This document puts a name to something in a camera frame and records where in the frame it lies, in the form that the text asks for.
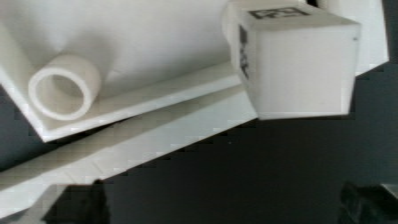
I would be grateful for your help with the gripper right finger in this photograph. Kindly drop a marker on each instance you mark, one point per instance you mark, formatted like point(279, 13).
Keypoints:
point(367, 204)

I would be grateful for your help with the white square tabletop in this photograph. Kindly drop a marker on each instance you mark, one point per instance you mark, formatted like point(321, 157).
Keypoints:
point(104, 58)

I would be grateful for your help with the white U-shaped fence wall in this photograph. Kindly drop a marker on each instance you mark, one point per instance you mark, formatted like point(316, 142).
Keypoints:
point(124, 145)

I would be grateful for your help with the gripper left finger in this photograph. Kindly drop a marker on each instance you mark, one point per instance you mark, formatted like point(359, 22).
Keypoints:
point(71, 204)

